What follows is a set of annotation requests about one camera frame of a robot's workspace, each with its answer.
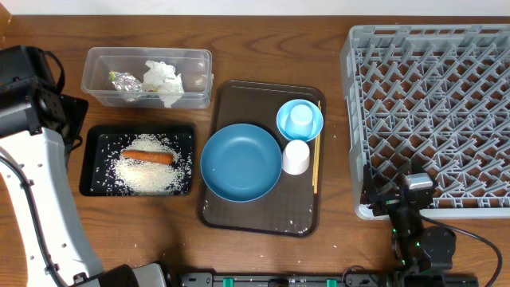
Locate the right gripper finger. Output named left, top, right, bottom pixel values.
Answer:
left=360, top=164, right=378, bottom=204
left=410, top=157, right=426, bottom=175

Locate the yellow foil snack wrapper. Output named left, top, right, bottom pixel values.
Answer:
left=109, top=71, right=142, bottom=103

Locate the orange carrot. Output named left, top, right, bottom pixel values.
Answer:
left=121, top=150, right=174, bottom=165

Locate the white tissue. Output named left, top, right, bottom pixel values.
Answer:
left=142, top=61, right=184, bottom=108

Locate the pile of white rice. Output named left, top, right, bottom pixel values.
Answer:
left=84, top=132, right=194, bottom=196

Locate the dark blue plate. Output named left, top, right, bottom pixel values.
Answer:
left=200, top=124, right=282, bottom=202

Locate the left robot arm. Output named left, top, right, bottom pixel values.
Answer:
left=1, top=45, right=170, bottom=287

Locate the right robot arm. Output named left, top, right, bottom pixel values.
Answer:
left=360, top=160, right=457, bottom=286

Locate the grey dishwasher rack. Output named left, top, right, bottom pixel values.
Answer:
left=340, top=24, right=509, bottom=220

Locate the black rectangular tray bin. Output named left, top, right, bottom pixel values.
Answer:
left=80, top=124, right=195, bottom=196

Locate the wooden chopstick right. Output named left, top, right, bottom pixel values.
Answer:
left=312, top=100, right=322, bottom=195

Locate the wooden chopstick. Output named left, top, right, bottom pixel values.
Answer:
left=312, top=133, right=320, bottom=194
left=312, top=100, right=322, bottom=195

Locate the wooden chopstick left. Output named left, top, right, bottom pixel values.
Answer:
left=312, top=133, right=320, bottom=194

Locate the white pink cup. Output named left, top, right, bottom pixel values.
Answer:
left=282, top=140, right=310, bottom=175

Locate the light blue cup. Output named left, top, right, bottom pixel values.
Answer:
left=285, top=104, right=313, bottom=140

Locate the light blue bowl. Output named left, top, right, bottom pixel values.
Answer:
left=276, top=99, right=324, bottom=142

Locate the clear plastic bin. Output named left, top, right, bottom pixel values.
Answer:
left=81, top=47, right=214, bottom=108

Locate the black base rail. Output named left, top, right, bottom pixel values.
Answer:
left=178, top=270, right=479, bottom=287

